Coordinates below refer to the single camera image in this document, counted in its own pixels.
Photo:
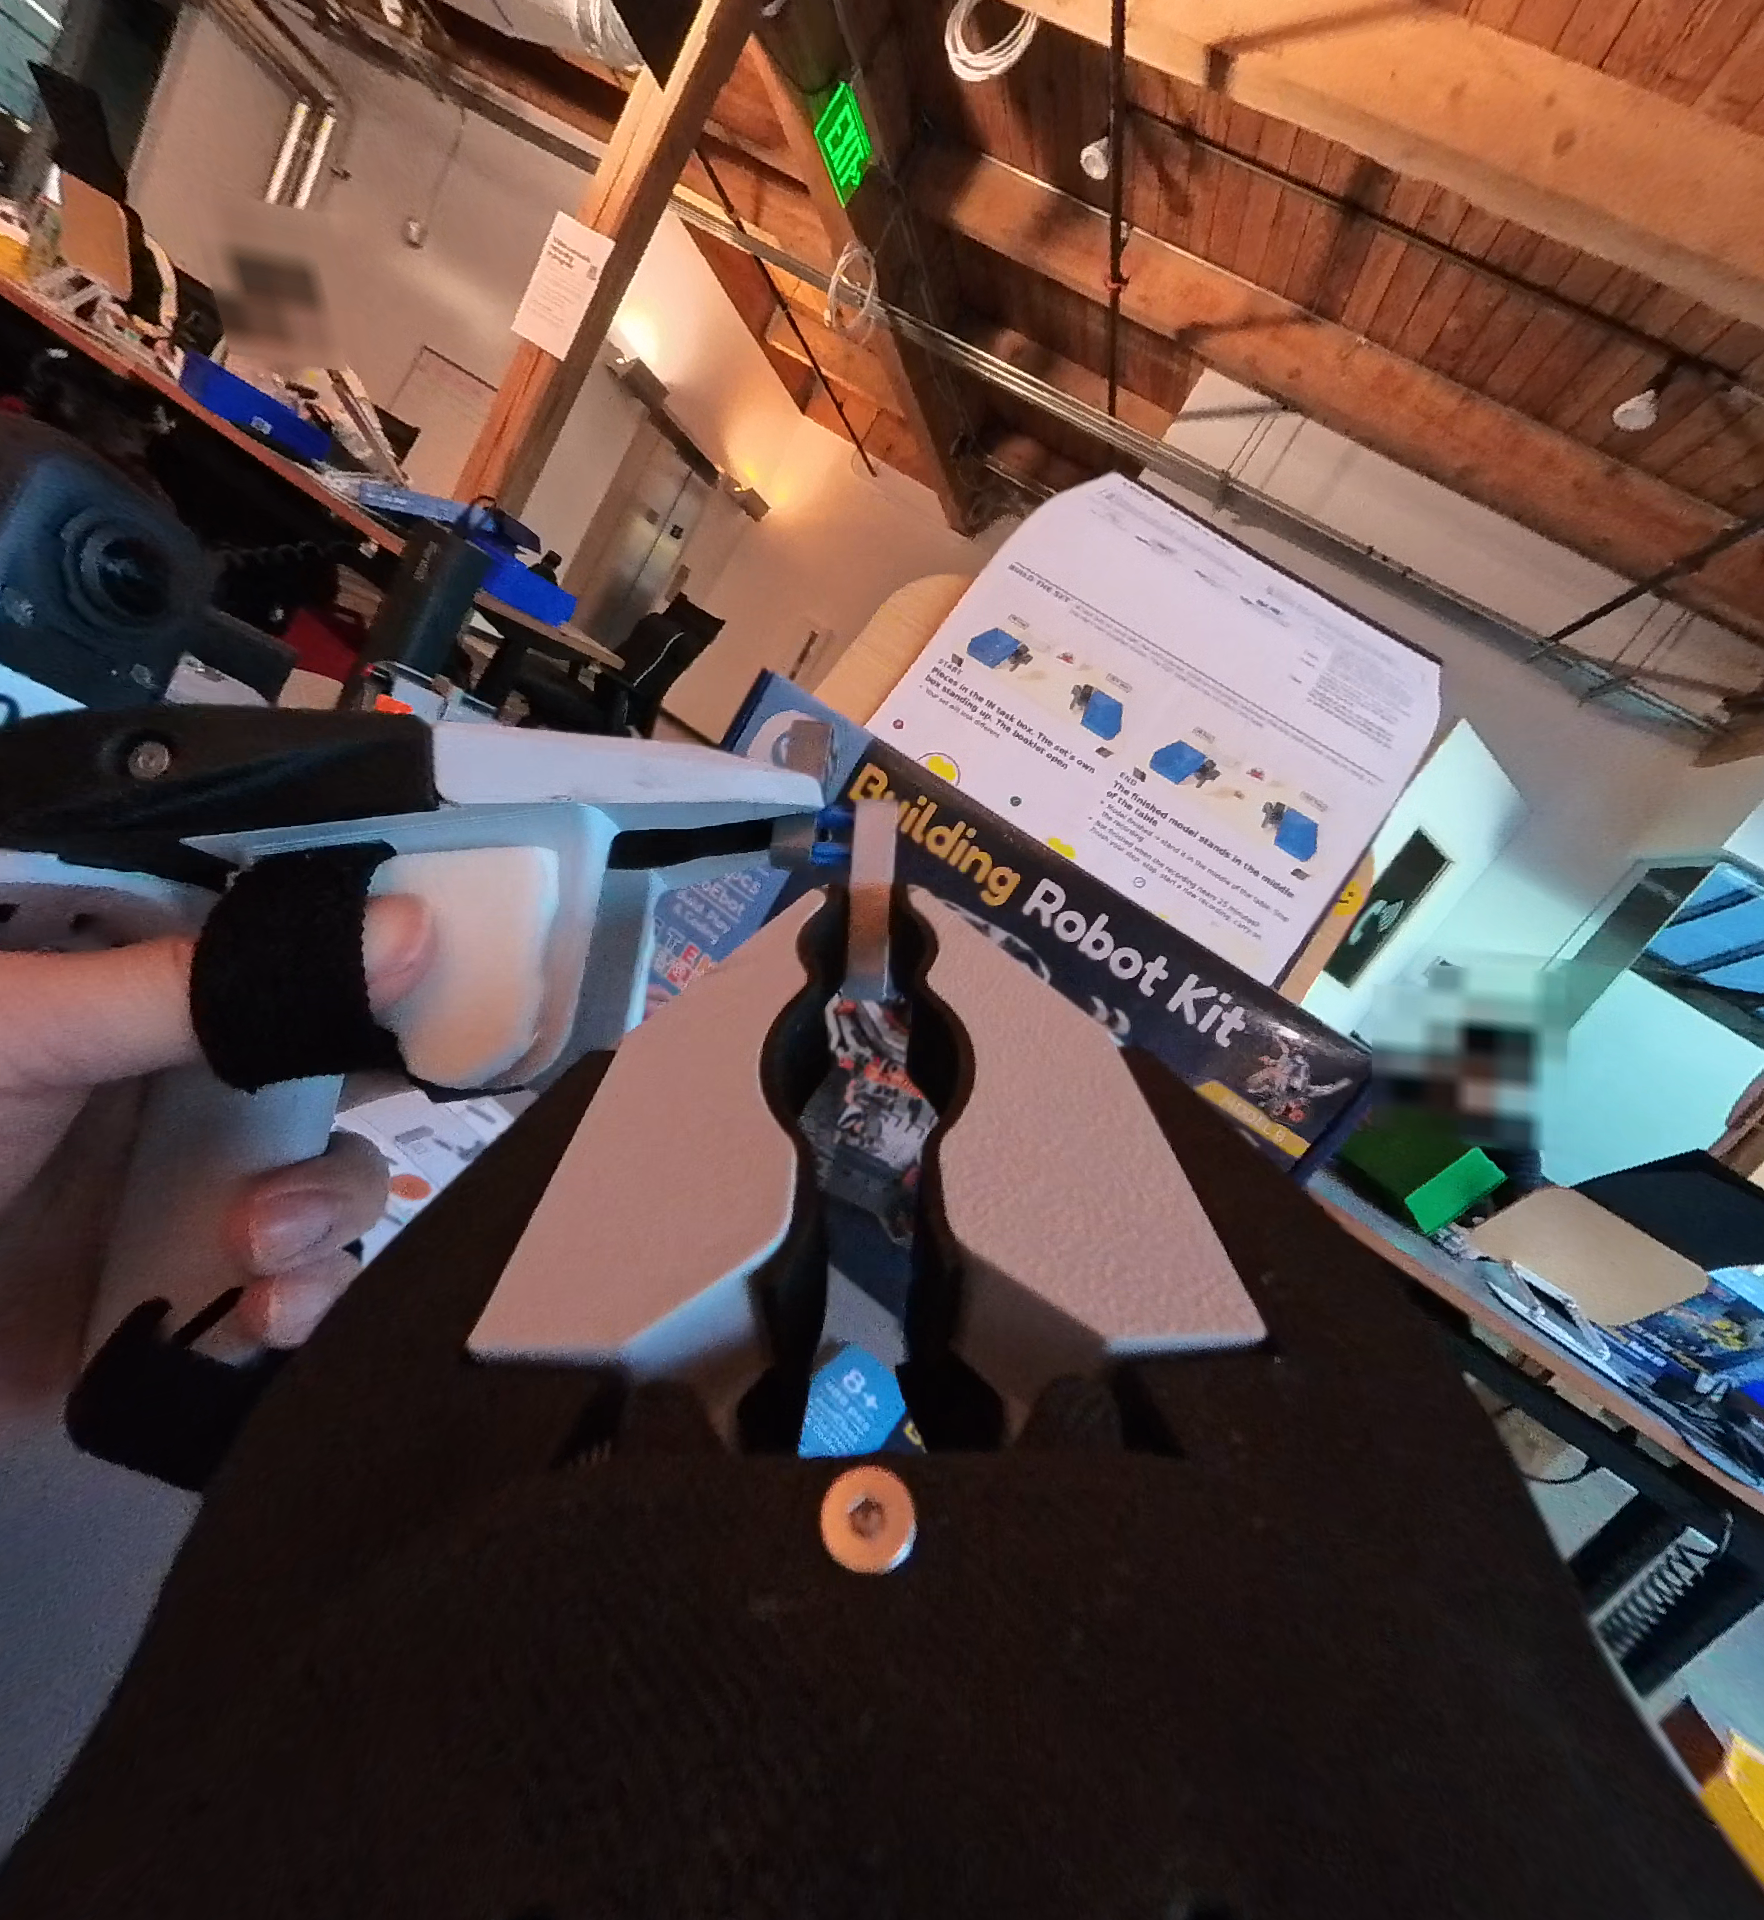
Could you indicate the person's left hand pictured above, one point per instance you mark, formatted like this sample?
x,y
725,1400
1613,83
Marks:
x,y
43,1140

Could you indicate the dark green phone sign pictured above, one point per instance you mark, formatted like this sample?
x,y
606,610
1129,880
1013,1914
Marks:
x,y
1391,909

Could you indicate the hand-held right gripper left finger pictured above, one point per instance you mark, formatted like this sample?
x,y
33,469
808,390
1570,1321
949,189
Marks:
x,y
642,1200

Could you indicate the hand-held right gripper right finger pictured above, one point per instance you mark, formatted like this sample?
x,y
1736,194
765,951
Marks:
x,y
1093,1200

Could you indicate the cardboard sheet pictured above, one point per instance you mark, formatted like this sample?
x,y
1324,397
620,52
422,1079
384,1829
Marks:
x,y
1587,1254

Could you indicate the white printed task sheet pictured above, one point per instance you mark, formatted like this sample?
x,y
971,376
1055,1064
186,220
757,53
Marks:
x,y
1199,677

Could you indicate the grey building beam with pin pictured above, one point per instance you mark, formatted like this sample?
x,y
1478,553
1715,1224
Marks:
x,y
871,900

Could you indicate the green exit sign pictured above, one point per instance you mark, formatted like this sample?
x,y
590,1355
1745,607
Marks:
x,y
842,144

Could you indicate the robot kit box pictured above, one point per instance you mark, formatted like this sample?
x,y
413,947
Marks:
x,y
1122,960

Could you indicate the black tall device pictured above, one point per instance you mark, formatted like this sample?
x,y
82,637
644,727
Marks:
x,y
432,600

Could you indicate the black building beam with pin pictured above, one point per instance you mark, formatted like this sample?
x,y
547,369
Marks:
x,y
805,746

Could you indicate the wooden post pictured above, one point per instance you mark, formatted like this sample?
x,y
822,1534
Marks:
x,y
641,180

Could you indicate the blue storage bin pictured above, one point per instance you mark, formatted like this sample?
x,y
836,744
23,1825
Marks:
x,y
244,397
531,586

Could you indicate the green block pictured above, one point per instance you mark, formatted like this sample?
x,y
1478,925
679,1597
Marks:
x,y
1439,1184

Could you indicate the white paper notice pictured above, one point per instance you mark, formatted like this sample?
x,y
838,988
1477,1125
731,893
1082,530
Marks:
x,y
566,284

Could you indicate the open white instruction booklet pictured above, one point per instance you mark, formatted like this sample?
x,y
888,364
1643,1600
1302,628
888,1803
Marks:
x,y
425,1156

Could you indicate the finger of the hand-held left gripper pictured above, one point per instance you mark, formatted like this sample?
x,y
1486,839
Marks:
x,y
606,930
597,774

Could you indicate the long wooden workbench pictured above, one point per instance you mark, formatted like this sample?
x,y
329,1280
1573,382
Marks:
x,y
102,338

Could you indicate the black office chair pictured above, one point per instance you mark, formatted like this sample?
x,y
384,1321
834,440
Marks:
x,y
666,653

